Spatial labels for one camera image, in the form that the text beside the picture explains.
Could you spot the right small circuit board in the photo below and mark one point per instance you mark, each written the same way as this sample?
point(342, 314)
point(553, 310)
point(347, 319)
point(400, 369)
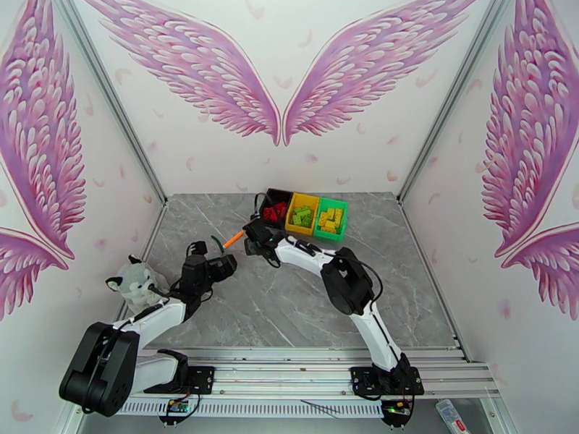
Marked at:
point(398, 406)

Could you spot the orange pen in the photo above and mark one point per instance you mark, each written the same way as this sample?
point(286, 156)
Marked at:
point(234, 238)

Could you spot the green plastic bin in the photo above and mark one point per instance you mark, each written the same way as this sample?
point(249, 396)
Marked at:
point(330, 237)

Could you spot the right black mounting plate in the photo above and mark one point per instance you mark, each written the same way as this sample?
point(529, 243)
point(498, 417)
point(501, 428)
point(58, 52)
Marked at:
point(362, 378)

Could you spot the left small circuit board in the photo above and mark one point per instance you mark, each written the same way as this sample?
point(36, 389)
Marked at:
point(177, 406)

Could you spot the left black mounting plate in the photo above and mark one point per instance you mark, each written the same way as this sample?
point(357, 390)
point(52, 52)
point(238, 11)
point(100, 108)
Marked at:
point(203, 378)

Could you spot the left aluminium frame post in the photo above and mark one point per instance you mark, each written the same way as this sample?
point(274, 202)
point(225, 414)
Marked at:
point(105, 87)

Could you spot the small circuit board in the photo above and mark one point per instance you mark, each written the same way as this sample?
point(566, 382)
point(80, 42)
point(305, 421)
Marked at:
point(398, 406)
point(177, 406)

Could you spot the black plastic bin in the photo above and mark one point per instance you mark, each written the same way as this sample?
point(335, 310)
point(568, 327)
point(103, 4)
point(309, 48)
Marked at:
point(280, 225)

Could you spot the yellow plastic bin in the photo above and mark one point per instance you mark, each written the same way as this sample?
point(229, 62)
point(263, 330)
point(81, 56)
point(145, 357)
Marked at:
point(302, 230)

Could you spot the left aluminium table edge rail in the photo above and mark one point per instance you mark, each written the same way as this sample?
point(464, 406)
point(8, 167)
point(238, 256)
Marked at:
point(154, 231)

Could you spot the right aluminium frame post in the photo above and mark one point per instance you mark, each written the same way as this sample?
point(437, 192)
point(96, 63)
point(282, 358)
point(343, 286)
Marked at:
point(460, 84)

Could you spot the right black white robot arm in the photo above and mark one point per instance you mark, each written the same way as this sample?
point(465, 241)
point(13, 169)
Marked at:
point(348, 283)

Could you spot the grey white plush husky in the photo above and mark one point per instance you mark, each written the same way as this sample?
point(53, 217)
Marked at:
point(135, 283)

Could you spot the aluminium frame post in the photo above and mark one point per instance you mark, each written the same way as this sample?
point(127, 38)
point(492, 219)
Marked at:
point(460, 84)
point(105, 87)

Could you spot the black mounting plate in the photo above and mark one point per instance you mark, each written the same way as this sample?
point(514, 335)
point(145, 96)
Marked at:
point(362, 378)
point(203, 378)

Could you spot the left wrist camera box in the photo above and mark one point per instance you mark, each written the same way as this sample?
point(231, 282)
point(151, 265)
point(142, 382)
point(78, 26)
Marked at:
point(197, 248)

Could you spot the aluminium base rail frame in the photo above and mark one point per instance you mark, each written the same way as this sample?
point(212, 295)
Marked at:
point(280, 374)

